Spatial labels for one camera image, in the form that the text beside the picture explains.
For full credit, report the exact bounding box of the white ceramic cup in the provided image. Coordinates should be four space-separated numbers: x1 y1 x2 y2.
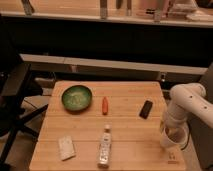
160 125 188 148

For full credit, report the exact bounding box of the green ceramic bowl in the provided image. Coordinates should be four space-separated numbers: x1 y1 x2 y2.
61 85 92 111

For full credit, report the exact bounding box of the orange carrot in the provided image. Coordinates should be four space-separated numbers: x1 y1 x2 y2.
102 97 108 115

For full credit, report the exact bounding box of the wooden table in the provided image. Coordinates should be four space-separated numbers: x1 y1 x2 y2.
29 81 186 171

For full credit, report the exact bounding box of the black rectangular block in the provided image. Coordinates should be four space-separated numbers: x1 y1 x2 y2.
139 100 153 119

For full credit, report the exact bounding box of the clear plastic bottle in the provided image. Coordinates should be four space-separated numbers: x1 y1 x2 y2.
98 125 111 168

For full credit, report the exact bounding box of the black office chair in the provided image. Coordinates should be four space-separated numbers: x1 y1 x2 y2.
0 13 50 171

